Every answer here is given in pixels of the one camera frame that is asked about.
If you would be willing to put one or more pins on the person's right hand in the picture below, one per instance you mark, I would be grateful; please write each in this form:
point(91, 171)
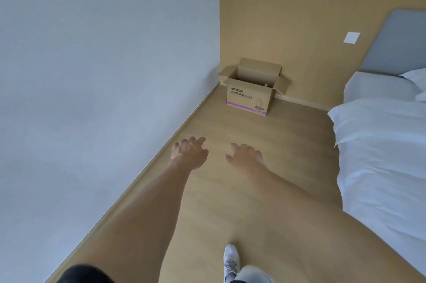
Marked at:
point(248, 159)

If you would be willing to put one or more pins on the person's left hand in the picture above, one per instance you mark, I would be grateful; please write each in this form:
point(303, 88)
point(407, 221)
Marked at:
point(189, 154)

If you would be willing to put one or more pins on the brown cardboard box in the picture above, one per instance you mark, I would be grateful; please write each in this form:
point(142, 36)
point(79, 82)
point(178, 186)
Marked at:
point(246, 98)

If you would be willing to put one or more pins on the person's left forearm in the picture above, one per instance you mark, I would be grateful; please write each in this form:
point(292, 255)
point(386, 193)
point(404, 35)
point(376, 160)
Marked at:
point(139, 219)

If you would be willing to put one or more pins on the person's right forearm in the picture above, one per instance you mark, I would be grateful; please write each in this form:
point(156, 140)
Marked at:
point(332, 232)

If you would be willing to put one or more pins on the white sneaker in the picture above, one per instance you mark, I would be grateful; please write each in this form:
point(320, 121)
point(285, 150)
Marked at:
point(231, 259)

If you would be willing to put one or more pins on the light denim shorts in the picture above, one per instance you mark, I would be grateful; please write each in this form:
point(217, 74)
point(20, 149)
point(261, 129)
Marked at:
point(253, 274)

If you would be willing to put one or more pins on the white bed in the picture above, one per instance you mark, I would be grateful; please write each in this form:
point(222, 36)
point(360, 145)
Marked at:
point(382, 159)

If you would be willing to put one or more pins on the black t-shirt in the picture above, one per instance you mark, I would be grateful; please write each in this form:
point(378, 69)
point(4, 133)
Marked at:
point(83, 274)

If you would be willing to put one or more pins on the white pillow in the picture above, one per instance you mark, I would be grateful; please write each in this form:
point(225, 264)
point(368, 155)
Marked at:
point(416, 79)

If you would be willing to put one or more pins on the grey headboard panel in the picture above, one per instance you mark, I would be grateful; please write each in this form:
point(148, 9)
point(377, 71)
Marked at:
point(396, 46)

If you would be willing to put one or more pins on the white wall switch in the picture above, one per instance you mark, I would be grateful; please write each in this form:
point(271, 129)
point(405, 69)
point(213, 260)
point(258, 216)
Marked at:
point(351, 37)

